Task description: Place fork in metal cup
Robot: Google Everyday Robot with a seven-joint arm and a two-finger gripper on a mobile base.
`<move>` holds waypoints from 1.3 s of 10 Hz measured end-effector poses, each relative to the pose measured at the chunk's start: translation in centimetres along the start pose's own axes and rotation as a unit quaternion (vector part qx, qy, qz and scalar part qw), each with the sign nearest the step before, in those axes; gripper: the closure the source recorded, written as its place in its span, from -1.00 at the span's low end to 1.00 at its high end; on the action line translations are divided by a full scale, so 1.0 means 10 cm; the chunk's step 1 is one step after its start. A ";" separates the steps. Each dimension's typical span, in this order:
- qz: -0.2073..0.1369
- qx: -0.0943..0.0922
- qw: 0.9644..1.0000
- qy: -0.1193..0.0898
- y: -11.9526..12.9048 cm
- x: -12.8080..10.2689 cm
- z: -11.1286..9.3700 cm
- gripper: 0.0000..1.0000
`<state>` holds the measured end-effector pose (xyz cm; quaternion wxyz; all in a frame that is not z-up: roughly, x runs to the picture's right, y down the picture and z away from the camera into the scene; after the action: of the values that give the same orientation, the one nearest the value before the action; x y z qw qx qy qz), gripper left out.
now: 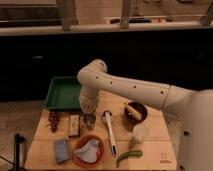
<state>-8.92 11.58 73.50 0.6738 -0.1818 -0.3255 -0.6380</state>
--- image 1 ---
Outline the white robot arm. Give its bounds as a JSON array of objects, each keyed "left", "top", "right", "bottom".
[{"left": 77, "top": 59, "right": 213, "bottom": 171}]

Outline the metal cup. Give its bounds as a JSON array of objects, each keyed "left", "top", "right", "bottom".
[{"left": 83, "top": 114, "right": 96, "bottom": 130}]

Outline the dark brown bowl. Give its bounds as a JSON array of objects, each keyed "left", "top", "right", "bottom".
[{"left": 124, "top": 102, "right": 148, "bottom": 124}]

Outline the yellow corn cob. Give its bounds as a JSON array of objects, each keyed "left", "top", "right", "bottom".
[{"left": 126, "top": 105, "right": 142, "bottom": 120}]

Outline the green plastic tray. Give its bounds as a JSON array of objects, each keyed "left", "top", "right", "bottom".
[{"left": 45, "top": 77, "right": 81, "bottom": 111}]

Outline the wooden block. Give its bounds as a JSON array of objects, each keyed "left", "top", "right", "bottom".
[{"left": 69, "top": 115, "right": 80, "bottom": 138}]

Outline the orange plate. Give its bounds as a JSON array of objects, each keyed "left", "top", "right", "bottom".
[{"left": 73, "top": 134, "right": 104, "bottom": 168}]

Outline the brown pine cone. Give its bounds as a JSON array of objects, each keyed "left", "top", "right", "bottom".
[{"left": 48, "top": 112, "right": 60, "bottom": 133}]

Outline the white crumpled cloth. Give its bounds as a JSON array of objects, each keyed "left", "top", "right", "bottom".
[{"left": 74, "top": 139, "right": 99, "bottom": 164}]

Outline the green chili pepper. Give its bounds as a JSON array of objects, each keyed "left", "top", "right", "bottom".
[{"left": 116, "top": 150, "right": 143, "bottom": 168}]

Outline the blue sponge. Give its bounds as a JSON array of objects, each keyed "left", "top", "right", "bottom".
[{"left": 54, "top": 139, "right": 70, "bottom": 164}]

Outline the black stand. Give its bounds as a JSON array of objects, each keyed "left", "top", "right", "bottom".
[{"left": 0, "top": 133, "right": 27, "bottom": 171}]

